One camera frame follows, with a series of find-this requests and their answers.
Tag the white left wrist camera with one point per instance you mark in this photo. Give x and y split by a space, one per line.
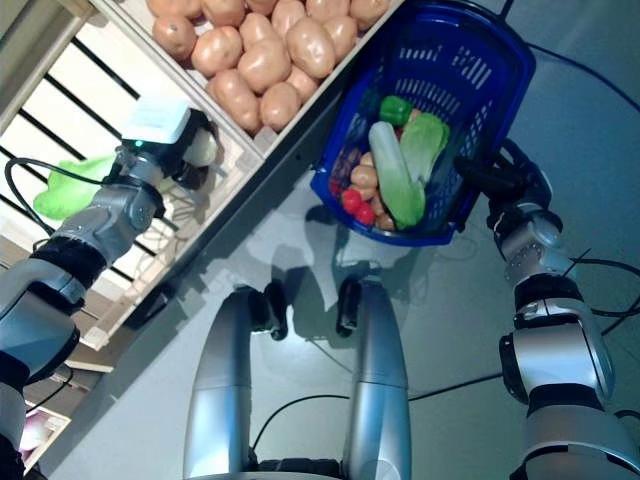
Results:
155 122

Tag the red tomato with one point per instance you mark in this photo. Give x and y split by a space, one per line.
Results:
351 200
365 213

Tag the wooden display shelf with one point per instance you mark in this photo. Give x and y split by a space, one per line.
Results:
210 235

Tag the silver left robot leg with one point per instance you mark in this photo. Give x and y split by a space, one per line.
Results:
220 390

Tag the blue plastic shopping basket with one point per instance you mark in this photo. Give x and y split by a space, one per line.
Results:
420 240

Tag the silver right robot leg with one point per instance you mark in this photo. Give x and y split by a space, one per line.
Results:
380 390

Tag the large napa cabbage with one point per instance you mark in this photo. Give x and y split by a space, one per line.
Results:
395 175
70 190

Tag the small napa cabbage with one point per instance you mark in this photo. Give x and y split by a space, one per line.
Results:
425 145

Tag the silver robot leg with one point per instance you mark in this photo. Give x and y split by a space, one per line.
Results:
380 390
220 390

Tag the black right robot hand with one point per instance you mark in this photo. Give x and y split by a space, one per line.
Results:
520 175

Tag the wooden crate with potatoes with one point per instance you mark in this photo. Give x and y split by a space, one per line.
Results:
345 72

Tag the small brown potato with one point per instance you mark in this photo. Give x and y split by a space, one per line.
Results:
378 205
363 176
385 221
367 160

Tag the dark robot waist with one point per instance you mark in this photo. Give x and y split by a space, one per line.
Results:
295 472

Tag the green bell pepper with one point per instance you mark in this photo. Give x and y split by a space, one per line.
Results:
395 110

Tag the black robot foot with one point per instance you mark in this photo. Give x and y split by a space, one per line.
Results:
273 310
347 307

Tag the black left robot foot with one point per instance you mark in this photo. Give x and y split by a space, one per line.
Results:
273 310

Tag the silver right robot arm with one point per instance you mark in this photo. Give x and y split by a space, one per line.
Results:
550 350

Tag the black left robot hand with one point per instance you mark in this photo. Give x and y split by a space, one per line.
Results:
180 167

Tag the black right robot foot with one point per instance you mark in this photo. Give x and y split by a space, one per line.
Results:
347 307

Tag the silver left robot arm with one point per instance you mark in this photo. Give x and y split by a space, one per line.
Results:
115 215

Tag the low wooden crate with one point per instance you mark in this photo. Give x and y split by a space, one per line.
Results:
60 425

